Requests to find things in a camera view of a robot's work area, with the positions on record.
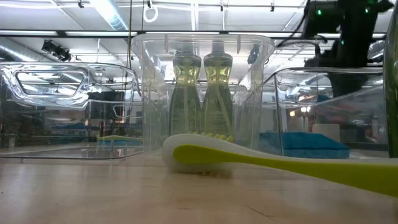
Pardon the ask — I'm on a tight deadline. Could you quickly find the white hanging cable loop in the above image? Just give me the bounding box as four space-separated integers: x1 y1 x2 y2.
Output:
142 4 159 24

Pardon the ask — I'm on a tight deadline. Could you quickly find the clear green dish soap bottle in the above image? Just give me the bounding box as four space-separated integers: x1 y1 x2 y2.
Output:
201 42 234 138
169 43 203 136

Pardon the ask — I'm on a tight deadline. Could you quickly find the silver air duct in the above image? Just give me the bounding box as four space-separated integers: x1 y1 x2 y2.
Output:
0 43 37 62
368 40 386 63
88 0 129 31

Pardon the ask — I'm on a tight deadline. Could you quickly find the clear shallow plastic tray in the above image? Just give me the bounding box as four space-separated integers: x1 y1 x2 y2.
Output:
0 61 144 160

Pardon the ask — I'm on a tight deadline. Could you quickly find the black ceiling spotlight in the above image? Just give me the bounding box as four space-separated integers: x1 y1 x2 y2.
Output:
41 39 73 62

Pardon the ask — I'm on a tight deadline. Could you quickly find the clear low plastic bin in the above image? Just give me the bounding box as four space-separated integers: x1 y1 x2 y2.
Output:
264 67 389 158

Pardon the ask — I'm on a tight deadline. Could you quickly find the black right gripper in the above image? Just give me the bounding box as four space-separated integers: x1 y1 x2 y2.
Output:
305 39 370 98

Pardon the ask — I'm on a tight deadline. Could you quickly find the black hanging cable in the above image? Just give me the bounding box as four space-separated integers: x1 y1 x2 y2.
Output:
126 0 133 94

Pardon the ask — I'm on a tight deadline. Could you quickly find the clear tall plastic bin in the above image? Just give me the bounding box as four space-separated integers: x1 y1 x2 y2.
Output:
130 32 276 153

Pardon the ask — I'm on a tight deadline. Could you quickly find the black overhead frame bar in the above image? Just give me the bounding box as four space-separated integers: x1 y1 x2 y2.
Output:
0 29 386 40

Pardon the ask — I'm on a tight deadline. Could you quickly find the dark blue sponge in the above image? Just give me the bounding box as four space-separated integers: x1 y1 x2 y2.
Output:
259 131 351 151

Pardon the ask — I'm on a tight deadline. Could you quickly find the black round ceiling fixture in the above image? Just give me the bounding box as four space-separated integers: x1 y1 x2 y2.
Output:
248 43 262 65

